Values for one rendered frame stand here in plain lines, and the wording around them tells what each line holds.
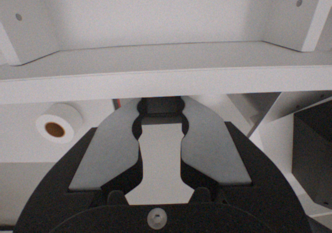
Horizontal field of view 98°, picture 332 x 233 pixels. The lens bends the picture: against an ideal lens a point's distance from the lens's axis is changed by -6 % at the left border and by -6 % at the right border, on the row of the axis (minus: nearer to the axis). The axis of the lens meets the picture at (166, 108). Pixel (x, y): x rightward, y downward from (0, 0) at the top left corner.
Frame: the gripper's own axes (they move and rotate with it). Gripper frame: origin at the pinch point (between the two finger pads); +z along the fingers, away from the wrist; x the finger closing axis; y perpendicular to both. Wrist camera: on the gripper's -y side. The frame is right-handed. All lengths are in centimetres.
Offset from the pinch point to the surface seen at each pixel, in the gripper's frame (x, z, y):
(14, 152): -38.3, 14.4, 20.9
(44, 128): -22.2, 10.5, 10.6
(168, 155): -1, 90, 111
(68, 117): -17.6, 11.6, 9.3
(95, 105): -13.4, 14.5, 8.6
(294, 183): 39, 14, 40
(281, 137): 26.9, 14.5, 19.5
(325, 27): 99, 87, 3
